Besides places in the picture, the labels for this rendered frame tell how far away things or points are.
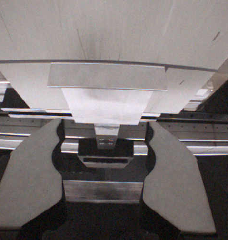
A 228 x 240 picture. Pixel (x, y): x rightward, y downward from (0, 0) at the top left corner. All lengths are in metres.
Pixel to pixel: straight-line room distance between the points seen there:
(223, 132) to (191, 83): 0.40
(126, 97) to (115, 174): 0.56
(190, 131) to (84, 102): 0.37
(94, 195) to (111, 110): 0.10
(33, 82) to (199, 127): 0.44
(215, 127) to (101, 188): 0.41
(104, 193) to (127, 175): 0.52
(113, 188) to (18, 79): 0.15
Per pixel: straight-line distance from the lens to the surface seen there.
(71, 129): 0.47
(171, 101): 0.20
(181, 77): 0.17
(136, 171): 0.74
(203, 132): 0.53
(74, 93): 0.18
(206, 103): 0.84
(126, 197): 0.22
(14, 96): 0.26
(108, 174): 0.73
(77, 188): 0.22
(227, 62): 0.39
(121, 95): 0.18
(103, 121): 0.25
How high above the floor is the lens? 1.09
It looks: 21 degrees down
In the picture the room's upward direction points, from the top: 179 degrees counter-clockwise
